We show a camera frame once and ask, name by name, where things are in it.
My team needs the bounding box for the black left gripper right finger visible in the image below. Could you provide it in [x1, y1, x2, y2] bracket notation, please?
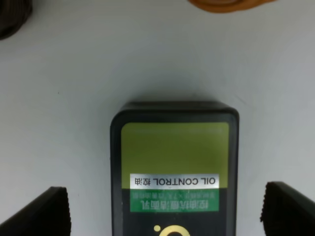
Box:
[260, 181, 315, 236]

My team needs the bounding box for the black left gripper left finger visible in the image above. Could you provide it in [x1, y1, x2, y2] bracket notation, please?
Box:
[0, 187, 71, 236]

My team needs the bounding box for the black green pump bottle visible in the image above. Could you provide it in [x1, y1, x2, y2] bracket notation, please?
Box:
[110, 101, 240, 236]

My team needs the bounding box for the dark brown wicker basket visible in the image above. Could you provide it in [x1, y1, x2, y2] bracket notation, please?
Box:
[0, 0, 33, 40]

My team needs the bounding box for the orange wicker basket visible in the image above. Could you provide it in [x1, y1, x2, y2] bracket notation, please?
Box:
[189, 0, 273, 13]

